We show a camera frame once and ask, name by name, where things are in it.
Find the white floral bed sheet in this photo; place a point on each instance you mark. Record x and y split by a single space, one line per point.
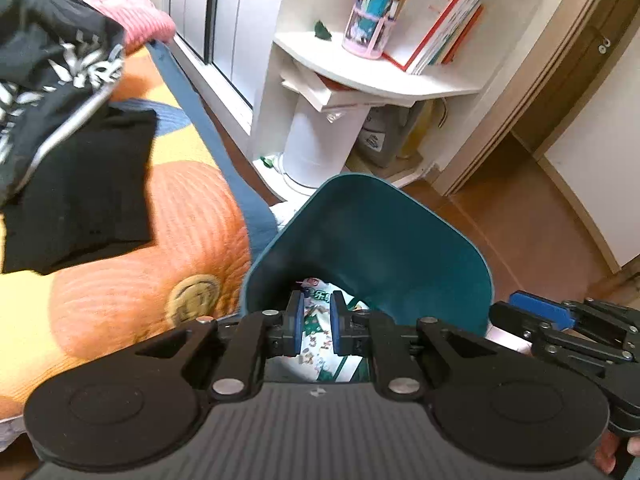
9 430

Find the printed snack wrapper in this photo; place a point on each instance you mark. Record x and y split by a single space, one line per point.
315 340

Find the pink pen holder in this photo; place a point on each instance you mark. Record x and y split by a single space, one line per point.
367 27

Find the pink knitted blanket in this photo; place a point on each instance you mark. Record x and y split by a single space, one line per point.
127 7

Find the person's right hand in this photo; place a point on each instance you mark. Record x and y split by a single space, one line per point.
612 452

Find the small green leaf ornament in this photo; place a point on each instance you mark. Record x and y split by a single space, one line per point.
322 31

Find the stack of white papers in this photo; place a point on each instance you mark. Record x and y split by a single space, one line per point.
320 87

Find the white corner shelf unit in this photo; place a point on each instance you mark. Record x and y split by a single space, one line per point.
380 80

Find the white cylindrical appliance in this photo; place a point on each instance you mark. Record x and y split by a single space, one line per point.
320 145

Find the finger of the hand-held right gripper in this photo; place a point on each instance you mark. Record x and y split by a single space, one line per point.
542 309
575 350

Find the wooden door frame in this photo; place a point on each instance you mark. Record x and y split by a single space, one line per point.
540 75

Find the orange patterned blanket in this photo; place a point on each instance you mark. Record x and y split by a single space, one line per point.
150 250

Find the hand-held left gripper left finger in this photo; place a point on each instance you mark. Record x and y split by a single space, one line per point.
295 324

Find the grey plastic bag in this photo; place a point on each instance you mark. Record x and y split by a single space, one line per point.
385 135

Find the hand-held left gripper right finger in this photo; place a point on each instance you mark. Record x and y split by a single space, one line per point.
336 324

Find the black white patterned garment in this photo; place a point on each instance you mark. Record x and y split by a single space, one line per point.
45 60

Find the stack of leaning books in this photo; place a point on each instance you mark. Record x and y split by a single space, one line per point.
440 20

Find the white sliding wardrobe doors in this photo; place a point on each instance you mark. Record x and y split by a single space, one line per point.
220 15

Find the teal plastic bin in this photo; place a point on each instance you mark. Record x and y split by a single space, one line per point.
385 240

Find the blue bed edge strip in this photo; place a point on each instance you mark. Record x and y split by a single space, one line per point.
220 150

